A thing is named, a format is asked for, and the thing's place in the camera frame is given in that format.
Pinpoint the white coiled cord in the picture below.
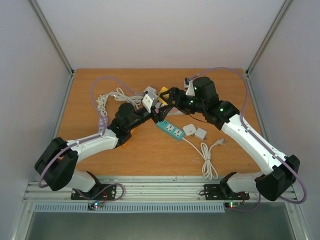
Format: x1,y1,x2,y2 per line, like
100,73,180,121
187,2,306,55
183,136,227,180
96,87,145,118

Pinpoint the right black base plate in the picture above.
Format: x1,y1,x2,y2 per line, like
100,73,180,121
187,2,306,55
199,184,250,201

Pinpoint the white round plug charger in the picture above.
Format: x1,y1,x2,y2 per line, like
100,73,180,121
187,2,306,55
182,123,197,136

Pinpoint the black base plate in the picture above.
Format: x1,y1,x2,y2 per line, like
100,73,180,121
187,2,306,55
199,184,250,201
70,184,117,201

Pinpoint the white coiled cord right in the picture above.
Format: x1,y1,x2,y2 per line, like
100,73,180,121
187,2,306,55
183,136,227,180

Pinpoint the white long power strip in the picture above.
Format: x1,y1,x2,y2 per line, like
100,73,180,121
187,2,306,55
167,107,184,116

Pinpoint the white cube charger back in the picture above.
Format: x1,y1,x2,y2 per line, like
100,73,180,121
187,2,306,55
143,86,158,97

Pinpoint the white square charger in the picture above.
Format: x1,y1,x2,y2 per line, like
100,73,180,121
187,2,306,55
194,127,207,140

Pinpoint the grey slotted cable duct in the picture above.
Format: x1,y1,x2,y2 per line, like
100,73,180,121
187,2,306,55
33,202,225,214

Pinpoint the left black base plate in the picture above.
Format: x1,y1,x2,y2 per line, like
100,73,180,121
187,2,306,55
70,184,117,201

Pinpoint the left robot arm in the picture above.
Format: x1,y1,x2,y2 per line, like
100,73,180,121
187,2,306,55
34,103,173,200

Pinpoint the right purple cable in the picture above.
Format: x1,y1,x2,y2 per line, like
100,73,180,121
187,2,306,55
187,66,307,212

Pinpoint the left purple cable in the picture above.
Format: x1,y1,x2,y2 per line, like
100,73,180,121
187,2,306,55
37,76,143,189

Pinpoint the yellow cube socket adapter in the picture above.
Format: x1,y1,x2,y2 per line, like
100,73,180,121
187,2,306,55
158,86,172,106

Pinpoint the purple cable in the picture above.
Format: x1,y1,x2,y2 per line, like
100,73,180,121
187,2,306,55
37,76,143,189
187,66,307,212

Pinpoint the orange power strip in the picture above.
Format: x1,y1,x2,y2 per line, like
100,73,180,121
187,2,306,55
116,128,137,147

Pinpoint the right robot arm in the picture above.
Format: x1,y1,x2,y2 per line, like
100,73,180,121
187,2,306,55
159,76,300,201

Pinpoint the aluminium rail frame front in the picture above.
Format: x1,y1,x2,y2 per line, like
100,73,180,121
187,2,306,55
23,174,298,204

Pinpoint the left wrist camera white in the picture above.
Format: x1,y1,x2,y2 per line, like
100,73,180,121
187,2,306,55
142,91,158,113

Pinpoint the purple power strip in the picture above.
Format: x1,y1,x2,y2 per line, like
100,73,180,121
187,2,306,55
98,116,108,135

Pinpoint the white coiled cord left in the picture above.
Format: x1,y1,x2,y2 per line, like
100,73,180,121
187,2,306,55
96,87,145,118

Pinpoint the teal power strip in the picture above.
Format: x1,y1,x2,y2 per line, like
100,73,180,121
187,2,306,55
156,120,185,141

